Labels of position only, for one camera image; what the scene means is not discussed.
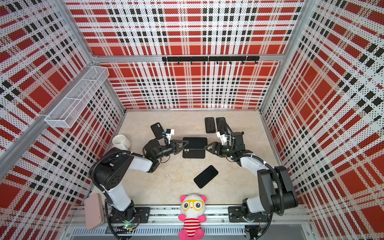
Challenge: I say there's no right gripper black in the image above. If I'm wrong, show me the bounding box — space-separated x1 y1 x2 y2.
205 141 236 158

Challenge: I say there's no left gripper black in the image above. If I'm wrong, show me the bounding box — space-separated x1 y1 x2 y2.
155 139 189 160

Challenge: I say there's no black phone case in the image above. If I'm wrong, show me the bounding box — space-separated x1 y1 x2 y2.
151 123 164 140
183 149 206 159

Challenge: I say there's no black phone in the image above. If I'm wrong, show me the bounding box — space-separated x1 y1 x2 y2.
205 117 216 134
216 117 228 132
194 165 219 189

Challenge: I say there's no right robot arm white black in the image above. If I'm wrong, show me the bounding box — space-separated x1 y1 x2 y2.
204 131 299 222

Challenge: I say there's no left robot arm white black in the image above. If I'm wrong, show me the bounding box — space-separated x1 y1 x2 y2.
89 139 189 212

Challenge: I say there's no pink phone case at edge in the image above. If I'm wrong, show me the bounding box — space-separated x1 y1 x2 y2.
84 194 105 231

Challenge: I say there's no white mug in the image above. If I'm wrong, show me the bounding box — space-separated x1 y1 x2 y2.
112 135 131 151

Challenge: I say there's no pink panda plush toy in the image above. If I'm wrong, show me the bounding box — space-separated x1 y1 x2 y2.
178 194 207 240

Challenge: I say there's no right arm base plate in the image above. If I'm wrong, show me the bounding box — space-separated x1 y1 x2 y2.
228 206 269 223

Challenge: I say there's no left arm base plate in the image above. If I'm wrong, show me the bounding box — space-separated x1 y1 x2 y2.
108 207 151 224

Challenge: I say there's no black wall hook rail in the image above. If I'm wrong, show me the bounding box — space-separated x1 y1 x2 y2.
162 56 260 64

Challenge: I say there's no white wire mesh basket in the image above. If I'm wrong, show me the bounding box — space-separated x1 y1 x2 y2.
45 66 109 129

